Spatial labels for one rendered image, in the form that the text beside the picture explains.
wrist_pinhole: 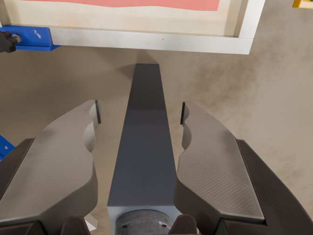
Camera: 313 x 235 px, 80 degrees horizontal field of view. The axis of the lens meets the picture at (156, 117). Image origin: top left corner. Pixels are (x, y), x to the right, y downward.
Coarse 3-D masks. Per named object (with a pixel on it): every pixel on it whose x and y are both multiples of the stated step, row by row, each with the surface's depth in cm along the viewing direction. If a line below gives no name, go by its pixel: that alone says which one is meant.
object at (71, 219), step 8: (72, 216) 5; (80, 216) 5; (184, 216) 5; (192, 216) 5; (64, 224) 5; (72, 224) 5; (80, 224) 5; (176, 224) 5; (184, 224) 5; (192, 224) 5; (64, 232) 5; (72, 232) 5; (80, 232) 5; (88, 232) 5; (176, 232) 5; (184, 232) 5; (192, 232) 5
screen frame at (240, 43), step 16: (256, 0) 42; (240, 16) 45; (256, 16) 43; (64, 32) 44; (80, 32) 44; (96, 32) 44; (112, 32) 44; (128, 32) 44; (144, 32) 45; (160, 32) 46; (176, 32) 48; (240, 32) 45; (144, 48) 46; (160, 48) 46; (176, 48) 46; (192, 48) 47; (208, 48) 47; (224, 48) 47; (240, 48) 47
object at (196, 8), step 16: (32, 0) 43; (48, 0) 43; (64, 0) 43; (80, 0) 43; (96, 0) 44; (112, 0) 44; (128, 0) 44; (144, 0) 44; (160, 0) 44; (176, 0) 44; (192, 0) 44; (208, 0) 44
